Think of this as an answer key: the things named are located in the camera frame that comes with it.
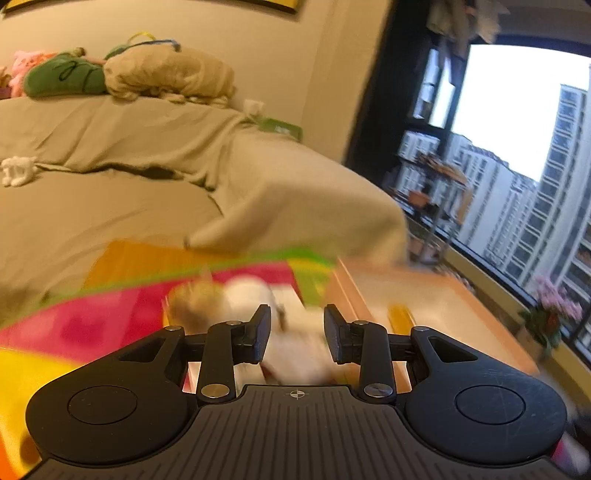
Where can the black metal plant shelf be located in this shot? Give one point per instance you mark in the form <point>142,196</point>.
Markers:
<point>440,196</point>

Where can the green tissue pack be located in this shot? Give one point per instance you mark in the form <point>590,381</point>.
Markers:
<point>272,125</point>

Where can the green plush pillow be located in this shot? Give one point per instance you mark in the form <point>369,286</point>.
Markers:
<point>65,75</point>

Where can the white plush toy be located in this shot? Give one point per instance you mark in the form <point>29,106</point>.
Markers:
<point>18,171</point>

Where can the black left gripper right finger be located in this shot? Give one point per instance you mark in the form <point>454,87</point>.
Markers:
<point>367,345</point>

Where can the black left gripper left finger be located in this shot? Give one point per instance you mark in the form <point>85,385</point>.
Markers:
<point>228,344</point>

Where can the white round jar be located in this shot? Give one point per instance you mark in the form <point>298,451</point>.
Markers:
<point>243,296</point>

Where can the beige covered sofa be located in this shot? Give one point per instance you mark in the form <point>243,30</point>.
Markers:
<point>182,175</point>

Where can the pink cardboard box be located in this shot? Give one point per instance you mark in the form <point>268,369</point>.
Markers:
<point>364,291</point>

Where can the pink potted flowers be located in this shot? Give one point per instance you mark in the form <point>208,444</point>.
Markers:
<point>553,309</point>

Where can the yellow small bottle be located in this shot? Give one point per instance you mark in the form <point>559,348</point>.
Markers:
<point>401,319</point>

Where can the pink plush toy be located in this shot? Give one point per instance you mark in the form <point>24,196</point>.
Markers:
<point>23,63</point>

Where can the colourful cartoon play mat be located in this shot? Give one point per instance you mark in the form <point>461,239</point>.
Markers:
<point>121,301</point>

